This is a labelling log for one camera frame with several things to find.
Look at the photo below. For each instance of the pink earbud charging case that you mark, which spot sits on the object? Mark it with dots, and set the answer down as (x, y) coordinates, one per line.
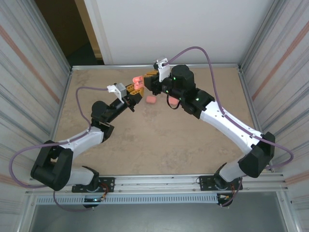
(138, 79)
(172, 101)
(151, 99)

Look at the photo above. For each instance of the aluminium table edge rail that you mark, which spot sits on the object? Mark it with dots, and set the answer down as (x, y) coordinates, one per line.
(82, 67)

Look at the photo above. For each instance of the aluminium mounting rail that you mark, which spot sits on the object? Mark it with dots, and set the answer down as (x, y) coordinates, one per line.
(154, 184)

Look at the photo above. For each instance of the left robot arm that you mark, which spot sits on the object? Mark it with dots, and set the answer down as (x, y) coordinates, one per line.
(82, 140)

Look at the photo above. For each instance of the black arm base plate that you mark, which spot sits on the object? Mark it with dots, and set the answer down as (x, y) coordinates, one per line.
(205, 183)
(108, 184)

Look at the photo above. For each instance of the small controller board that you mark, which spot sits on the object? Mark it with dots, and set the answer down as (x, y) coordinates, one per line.
(224, 198)
(93, 200)

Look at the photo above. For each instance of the aluminium side rail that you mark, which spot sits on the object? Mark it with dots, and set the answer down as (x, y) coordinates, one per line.
(250, 96)
(58, 119)

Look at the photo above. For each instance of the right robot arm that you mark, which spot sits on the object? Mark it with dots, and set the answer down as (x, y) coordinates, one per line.
(229, 123)

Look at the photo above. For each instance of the translucent corrugated side panel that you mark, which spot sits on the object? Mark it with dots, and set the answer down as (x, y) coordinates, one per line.
(19, 84)
(289, 84)

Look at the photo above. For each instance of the grey metal sheet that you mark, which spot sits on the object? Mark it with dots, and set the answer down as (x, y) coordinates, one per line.
(154, 220)

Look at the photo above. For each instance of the white door frame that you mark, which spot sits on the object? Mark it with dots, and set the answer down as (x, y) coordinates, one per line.
(96, 29)

